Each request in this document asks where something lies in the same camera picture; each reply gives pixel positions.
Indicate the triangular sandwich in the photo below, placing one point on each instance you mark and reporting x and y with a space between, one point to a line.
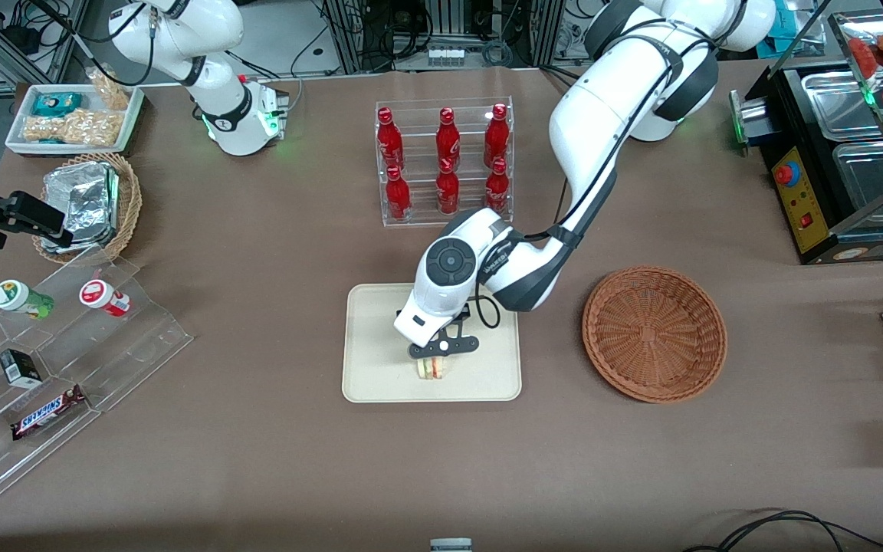
434 369

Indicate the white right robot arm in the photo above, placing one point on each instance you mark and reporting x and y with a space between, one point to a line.
204 46

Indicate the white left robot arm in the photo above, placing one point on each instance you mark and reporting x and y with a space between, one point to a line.
602 115

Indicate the cream rectangular tray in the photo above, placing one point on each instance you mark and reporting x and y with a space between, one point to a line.
372 368

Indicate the white snack tray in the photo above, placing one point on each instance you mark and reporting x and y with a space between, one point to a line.
20 142

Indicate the tan wicker basket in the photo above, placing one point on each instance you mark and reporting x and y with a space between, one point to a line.
129 207

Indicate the round brown wicker basket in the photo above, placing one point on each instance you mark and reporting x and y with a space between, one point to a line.
652 333

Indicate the silver foil container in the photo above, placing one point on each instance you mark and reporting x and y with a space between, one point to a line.
85 203

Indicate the green lidded cup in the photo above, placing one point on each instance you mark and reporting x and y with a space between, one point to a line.
16 297

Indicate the large clear peanut bag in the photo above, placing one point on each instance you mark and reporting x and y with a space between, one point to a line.
77 129

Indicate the red lidded cup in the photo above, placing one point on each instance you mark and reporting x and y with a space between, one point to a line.
100 295

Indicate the teal snack packet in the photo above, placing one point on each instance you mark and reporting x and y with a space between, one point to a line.
57 103

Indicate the red cola bottle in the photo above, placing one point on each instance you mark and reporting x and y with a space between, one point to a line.
497 190
448 138
389 142
398 198
496 138
448 192

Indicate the small black carton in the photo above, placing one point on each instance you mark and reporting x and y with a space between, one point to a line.
20 368

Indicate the small clear peanut bag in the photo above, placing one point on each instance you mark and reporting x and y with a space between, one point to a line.
110 90

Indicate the clear acrylic stepped shelf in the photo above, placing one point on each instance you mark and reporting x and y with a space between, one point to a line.
127 345

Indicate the clear acrylic bottle rack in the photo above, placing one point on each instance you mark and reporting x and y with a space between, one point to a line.
472 153

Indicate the brown snickers bar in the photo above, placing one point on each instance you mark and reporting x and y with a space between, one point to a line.
47 414

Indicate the small grey box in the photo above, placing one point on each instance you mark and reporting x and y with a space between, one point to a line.
451 545

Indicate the white power strip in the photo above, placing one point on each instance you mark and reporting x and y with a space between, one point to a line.
446 55

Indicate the metal box with green light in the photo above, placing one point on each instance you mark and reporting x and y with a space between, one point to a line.
752 123

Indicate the red emergency stop button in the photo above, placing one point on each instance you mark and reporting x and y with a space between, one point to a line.
786 174

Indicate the black food warmer cabinet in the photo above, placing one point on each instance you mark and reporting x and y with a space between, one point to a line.
786 123

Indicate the steel warmer pan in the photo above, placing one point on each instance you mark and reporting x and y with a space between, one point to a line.
840 103
871 176

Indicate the orange fried food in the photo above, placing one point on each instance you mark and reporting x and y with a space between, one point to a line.
882 52

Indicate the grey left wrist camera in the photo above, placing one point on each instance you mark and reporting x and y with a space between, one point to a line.
445 346

